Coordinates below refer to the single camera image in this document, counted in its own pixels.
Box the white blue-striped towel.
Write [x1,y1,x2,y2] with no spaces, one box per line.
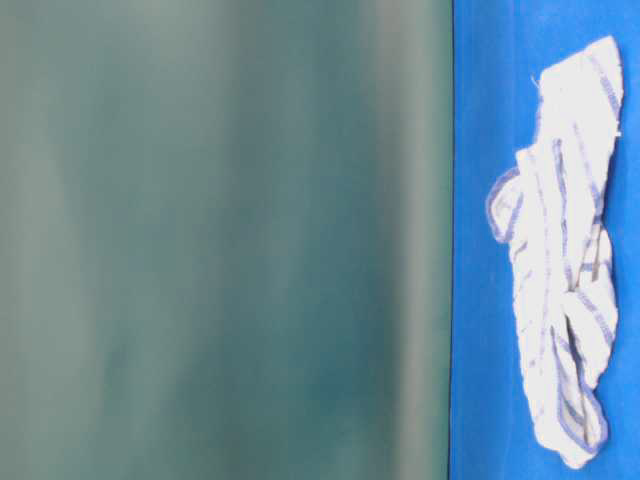
[486,36,624,469]

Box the blue table cloth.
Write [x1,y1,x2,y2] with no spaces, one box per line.
[450,1,639,479]

